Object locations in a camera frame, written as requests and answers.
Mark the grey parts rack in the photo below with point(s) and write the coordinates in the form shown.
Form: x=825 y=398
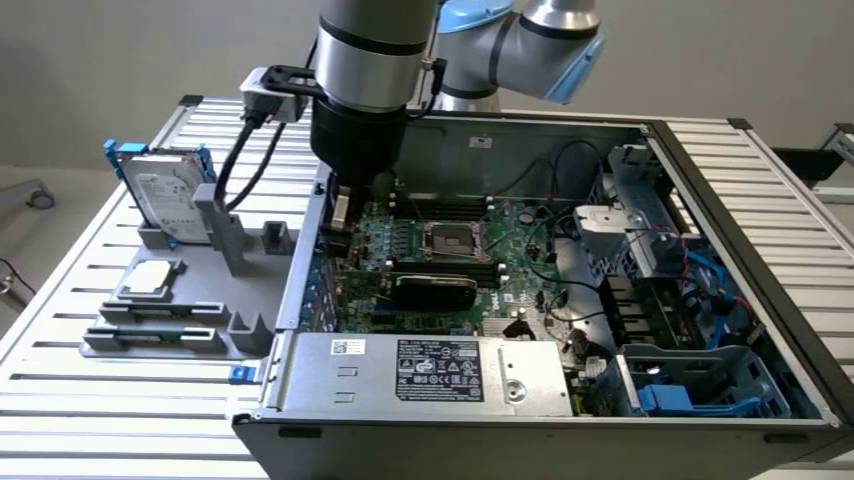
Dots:
x=200 y=295

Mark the aluminium profile rail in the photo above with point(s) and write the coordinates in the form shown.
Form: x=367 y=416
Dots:
x=841 y=142

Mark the green motherboard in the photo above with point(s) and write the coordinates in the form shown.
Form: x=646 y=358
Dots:
x=380 y=235

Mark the silver CPU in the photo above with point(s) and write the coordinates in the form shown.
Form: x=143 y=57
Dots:
x=149 y=279

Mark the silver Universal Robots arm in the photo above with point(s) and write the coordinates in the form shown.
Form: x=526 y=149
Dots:
x=367 y=50

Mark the silver power supply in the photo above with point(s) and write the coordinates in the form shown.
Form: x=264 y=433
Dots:
x=374 y=375

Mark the blue disk carrier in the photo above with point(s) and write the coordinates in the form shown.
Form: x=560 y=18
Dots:
x=663 y=400

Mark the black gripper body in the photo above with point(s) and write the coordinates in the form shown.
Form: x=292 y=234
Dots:
x=356 y=145

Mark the hard disk in blue carrier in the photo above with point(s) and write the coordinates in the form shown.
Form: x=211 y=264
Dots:
x=163 y=195

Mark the chair caster wheel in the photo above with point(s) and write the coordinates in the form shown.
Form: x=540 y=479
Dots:
x=40 y=197

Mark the grey-blue disk bay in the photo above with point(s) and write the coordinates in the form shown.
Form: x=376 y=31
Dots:
x=727 y=370

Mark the black bracket beside table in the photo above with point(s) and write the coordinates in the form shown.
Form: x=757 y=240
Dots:
x=803 y=167

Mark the CPU socket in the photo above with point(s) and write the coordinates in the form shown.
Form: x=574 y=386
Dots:
x=454 y=239

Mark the silver metal drive cage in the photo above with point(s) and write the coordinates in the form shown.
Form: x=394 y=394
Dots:
x=627 y=220

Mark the black open PC case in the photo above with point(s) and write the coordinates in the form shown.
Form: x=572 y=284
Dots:
x=467 y=450

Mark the blue case latch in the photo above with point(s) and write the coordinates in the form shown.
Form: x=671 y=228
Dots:
x=241 y=376

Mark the silver chipset heatsink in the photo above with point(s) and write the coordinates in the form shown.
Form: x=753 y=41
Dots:
x=503 y=329

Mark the green RAM stick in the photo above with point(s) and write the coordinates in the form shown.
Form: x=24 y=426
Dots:
x=149 y=334
x=163 y=311

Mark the coin cell battery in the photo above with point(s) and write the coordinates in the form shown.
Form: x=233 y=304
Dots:
x=527 y=217

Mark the black graphics card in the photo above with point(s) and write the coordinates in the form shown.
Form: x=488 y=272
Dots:
x=436 y=292

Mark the black RAM slot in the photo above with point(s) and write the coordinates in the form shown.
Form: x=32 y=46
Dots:
x=447 y=198
x=447 y=204
x=447 y=210
x=447 y=269
x=447 y=262
x=448 y=216

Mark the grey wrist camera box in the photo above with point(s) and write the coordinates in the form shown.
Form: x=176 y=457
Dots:
x=288 y=105

